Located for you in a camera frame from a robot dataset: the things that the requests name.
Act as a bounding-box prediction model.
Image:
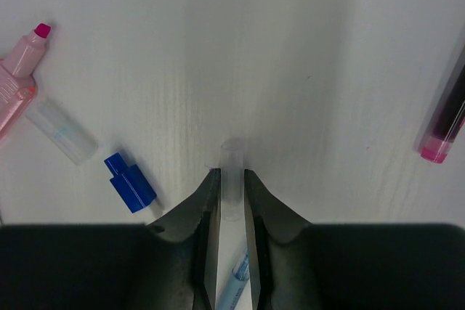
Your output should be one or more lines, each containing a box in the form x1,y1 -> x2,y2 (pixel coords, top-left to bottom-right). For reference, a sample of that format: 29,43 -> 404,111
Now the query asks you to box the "clear highlighter cap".
25,99 -> 98,166

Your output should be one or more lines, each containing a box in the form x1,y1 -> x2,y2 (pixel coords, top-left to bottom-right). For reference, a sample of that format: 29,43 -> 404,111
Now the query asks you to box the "blue marker cap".
104,152 -> 158,213

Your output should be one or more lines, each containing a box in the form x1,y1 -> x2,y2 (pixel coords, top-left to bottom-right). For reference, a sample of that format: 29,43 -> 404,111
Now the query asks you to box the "red gel pen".
414,31 -> 464,164

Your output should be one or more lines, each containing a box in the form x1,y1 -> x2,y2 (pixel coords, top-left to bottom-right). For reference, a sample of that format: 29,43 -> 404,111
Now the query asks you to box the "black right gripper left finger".
145,168 -> 221,309

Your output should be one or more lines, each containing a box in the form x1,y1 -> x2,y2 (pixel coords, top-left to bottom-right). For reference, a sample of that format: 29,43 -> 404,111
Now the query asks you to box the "clear pen cap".
219,138 -> 245,221

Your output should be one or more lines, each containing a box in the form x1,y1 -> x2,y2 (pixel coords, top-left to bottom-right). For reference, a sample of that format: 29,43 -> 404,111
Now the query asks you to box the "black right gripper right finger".
244,169 -> 312,309

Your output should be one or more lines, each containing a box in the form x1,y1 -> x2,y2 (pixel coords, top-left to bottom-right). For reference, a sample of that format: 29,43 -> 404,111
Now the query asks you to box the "light blue pen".
216,249 -> 250,310

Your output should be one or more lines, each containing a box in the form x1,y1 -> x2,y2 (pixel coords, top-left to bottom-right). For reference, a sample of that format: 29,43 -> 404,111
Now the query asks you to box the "pink translucent highlighter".
1,23 -> 52,139

